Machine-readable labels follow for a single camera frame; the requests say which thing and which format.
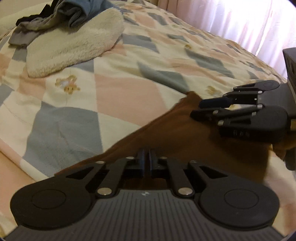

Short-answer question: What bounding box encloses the white fleece garment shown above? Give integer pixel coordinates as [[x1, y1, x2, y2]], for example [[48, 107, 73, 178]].
[[26, 8, 124, 78]]

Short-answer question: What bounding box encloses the black garment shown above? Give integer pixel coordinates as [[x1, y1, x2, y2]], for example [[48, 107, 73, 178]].
[[16, 0, 58, 26]]

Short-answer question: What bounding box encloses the brown garment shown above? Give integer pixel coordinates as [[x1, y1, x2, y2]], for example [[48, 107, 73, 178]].
[[54, 90, 296, 193]]

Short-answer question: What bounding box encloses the pink curtain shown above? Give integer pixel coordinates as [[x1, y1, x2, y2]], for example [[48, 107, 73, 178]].
[[157, 0, 295, 77]]

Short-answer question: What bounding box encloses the grey garment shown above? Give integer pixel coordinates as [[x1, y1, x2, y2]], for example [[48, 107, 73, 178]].
[[9, 1, 81, 48]]

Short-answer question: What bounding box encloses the diamond patterned quilt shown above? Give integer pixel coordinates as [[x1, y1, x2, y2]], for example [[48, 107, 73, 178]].
[[1, 1, 285, 234]]

